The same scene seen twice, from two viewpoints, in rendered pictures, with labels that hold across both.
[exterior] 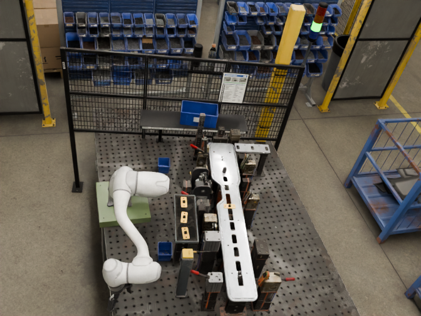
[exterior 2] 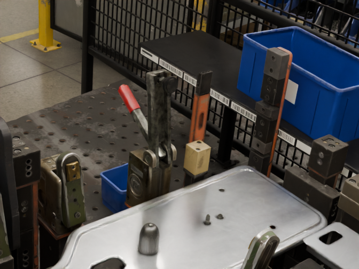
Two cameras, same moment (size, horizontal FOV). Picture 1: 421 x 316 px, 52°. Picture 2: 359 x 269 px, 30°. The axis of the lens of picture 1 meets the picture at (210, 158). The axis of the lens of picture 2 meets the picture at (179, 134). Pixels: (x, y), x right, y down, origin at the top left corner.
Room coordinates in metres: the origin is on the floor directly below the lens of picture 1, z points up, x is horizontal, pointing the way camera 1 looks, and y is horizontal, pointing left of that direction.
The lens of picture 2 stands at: (1.93, -0.86, 1.69)
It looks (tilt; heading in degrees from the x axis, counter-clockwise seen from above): 30 degrees down; 60
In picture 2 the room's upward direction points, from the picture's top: 6 degrees clockwise
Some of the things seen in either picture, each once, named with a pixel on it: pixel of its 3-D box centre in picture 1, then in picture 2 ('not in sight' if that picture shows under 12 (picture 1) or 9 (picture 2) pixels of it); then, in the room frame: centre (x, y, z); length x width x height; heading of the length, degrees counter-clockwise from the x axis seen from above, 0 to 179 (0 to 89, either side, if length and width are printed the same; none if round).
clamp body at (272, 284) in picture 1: (265, 291); not in sight; (1.46, -0.51, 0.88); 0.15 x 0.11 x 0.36; 103
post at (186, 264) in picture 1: (183, 274); not in sight; (1.44, 0.02, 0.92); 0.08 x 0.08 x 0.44; 13
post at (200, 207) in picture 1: (198, 225); not in sight; (1.85, -0.01, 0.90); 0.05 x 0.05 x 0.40; 13
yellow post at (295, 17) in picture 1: (267, 113); not in sight; (3.16, -0.43, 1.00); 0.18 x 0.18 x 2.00; 13
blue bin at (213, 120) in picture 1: (198, 114); (310, 82); (2.83, 0.16, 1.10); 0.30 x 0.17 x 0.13; 97
